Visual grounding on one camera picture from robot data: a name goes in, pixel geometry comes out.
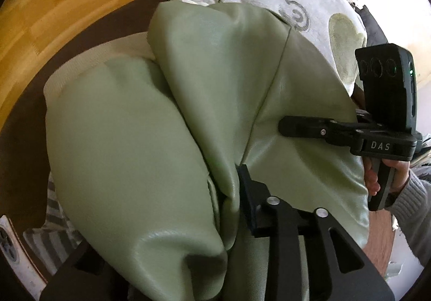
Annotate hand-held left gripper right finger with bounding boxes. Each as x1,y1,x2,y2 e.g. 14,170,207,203
237,164,396,301

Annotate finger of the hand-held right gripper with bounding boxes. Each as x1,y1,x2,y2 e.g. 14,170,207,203
278,116,365,147

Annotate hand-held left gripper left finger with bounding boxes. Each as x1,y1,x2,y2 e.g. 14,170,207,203
40,240,131,301

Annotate green jacket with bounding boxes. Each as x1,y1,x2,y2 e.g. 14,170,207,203
43,1,371,301

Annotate person's right hand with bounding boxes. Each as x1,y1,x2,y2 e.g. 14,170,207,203
363,156,415,197

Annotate grey striped cloth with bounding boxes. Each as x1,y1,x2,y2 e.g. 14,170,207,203
23,173,89,277

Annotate white appliance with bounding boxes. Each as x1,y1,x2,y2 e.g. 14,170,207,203
0,214,47,294

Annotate wooden headboard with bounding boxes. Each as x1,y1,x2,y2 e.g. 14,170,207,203
0,0,217,130

